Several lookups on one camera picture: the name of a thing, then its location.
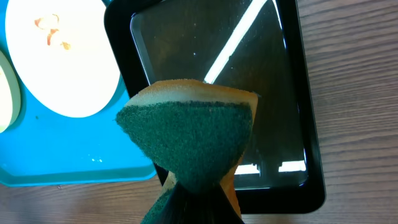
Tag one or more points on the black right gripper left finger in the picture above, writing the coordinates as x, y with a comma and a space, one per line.
180, 208

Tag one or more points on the green yellow sponge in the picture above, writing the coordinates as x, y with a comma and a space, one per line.
196, 131

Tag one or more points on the white plate top right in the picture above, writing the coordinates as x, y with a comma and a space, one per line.
61, 53

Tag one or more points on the black water tray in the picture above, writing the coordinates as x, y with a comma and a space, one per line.
250, 45

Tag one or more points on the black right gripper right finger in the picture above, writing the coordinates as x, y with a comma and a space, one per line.
215, 208

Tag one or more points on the teal plastic tray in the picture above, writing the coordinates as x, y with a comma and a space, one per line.
43, 147

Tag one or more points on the yellow plate with sauce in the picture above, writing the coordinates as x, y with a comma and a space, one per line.
10, 94

